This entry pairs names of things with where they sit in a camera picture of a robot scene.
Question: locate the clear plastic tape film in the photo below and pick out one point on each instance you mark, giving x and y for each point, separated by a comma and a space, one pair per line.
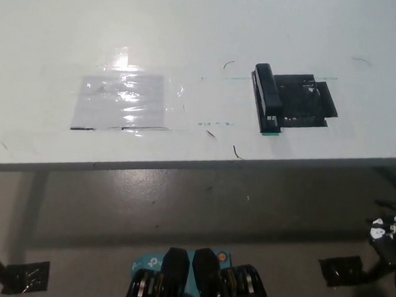
174, 92

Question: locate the clear plastic sheet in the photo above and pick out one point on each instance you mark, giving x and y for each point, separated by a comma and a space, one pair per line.
100, 107

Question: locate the small teal tape strip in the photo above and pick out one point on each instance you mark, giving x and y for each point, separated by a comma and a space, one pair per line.
270, 134

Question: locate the black desktop stapler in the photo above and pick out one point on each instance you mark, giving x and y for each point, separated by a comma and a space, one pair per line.
266, 88

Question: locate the black teal robot torso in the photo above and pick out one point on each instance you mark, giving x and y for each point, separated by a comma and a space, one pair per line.
176, 266

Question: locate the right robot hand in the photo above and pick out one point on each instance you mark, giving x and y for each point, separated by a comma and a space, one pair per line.
393, 240

